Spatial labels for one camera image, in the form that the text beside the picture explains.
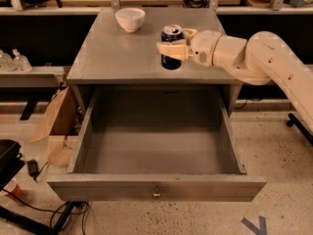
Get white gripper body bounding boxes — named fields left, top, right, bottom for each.
left=190, top=30, right=222, bottom=67

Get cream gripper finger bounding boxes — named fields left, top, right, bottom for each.
left=183, top=28, right=198, bottom=44
left=156, top=39, right=192, bottom=61

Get blue pepsi can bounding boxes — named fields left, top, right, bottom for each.
left=161, top=24, right=184, bottom=71

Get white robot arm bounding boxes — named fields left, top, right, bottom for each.
left=156, top=29, right=313, bottom=130

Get open grey top drawer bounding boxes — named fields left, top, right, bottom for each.
left=48, top=86, right=266, bottom=202

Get brass drawer knob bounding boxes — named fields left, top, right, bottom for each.
left=152, top=188, right=161, bottom=199

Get white ceramic bowl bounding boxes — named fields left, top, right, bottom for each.
left=115, top=8, right=146, bottom=32

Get black chair base leg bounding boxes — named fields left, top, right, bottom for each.
left=287, top=113, right=313, bottom=146

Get brown cardboard box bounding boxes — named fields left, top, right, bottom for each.
left=30, top=87, right=78, bottom=165

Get clear sanitizer bottle right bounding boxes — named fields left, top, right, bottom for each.
left=13, top=49, right=32, bottom=72

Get clear sanitizer bottle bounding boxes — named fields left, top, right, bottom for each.
left=0, top=50, right=16, bottom=71
left=13, top=49, right=32, bottom=72

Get clear sanitizer bottle left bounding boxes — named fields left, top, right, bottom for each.
left=0, top=50, right=16, bottom=71

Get black power adapter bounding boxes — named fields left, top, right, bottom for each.
left=26, top=160, right=39, bottom=178

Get black bin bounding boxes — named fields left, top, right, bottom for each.
left=0, top=139, right=24, bottom=190

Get red plastic cup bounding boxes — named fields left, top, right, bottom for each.
left=0, top=178, right=22, bottom=200

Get black floor cables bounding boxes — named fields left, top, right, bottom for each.
left=0, top=188, right=92, bottom=235

